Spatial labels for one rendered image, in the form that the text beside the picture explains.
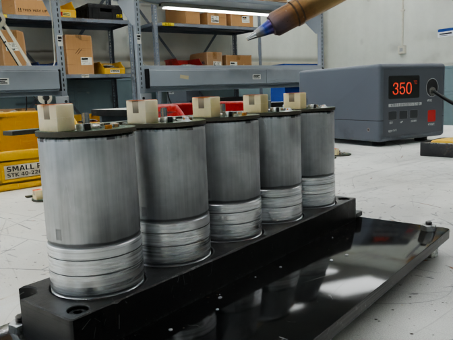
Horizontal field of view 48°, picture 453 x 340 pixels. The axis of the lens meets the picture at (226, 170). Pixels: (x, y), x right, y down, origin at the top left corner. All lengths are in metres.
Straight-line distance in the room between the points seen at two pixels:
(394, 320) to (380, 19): 5.90
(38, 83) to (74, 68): 1.88
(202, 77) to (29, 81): 0.93
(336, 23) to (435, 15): 1.31
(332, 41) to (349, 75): 5.83
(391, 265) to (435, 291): 0.02
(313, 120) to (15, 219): 0.20
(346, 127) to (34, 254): 0.47
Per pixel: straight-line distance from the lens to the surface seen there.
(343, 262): 0.18
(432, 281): 0.20
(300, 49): 6.31
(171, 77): 2.78
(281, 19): 0.17
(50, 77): 2.53
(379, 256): 0.19
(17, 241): 0.28
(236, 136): 0.16
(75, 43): 4.41
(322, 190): 0.21
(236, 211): 0.17
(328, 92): 0.67
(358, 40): 6.21
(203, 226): 0.15
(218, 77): 2.94
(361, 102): 0.63
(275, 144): 0.19
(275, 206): 0.19
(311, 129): 0.21
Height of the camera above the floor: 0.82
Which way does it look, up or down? 9 degrees down
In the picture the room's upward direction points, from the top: 2 degrees counter-clockwise
